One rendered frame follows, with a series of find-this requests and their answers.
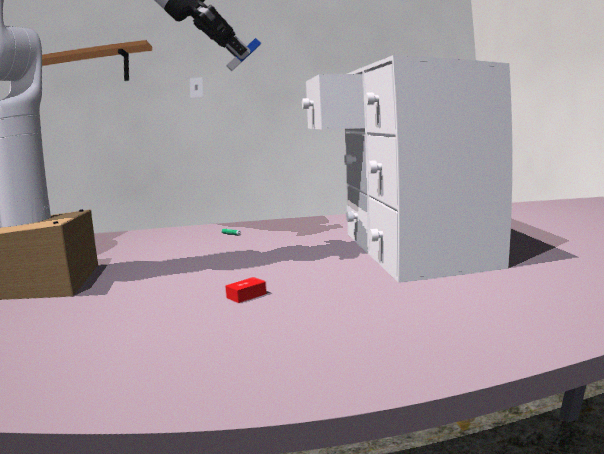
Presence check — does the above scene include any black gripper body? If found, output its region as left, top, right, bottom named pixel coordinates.
left=164, top=0, right=211, bottom=30

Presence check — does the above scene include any white chest of drawers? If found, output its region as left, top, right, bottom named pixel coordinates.
left=344, top=55, right=512, bottom=283

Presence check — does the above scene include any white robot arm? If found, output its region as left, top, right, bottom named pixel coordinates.
left=0, top=0, right=51, bottom=228

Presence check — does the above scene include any red 9v battery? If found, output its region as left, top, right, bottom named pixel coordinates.
left=225, top=277, right=266, bottom=303

